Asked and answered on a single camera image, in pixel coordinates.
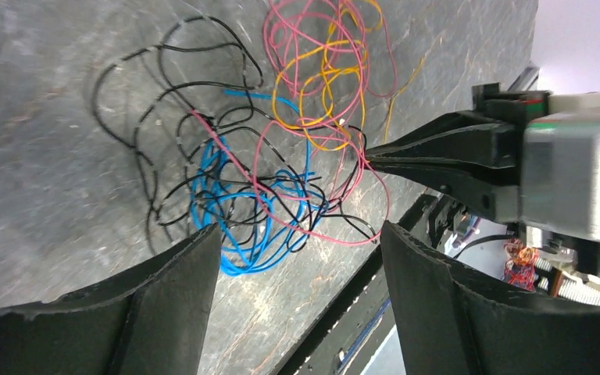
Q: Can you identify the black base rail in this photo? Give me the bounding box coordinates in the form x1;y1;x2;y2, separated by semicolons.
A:
273;194;466;374

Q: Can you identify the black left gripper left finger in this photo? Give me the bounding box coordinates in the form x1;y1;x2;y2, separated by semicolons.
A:
0;225;221;374

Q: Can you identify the pink cable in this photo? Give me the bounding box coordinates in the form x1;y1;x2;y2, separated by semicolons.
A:
190;0;399;248

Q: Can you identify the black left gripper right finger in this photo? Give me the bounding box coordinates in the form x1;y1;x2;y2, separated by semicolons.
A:
380;222;600;374

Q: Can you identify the blue cable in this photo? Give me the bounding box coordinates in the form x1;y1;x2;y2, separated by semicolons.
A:
189;88;327;277

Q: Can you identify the yellow cable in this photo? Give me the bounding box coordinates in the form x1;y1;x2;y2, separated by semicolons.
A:
271;0;427;152

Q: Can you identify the black cable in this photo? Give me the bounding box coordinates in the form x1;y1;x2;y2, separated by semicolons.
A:
91;15;379;255

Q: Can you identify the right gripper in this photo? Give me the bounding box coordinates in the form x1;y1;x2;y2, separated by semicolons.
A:
364;82;600;275

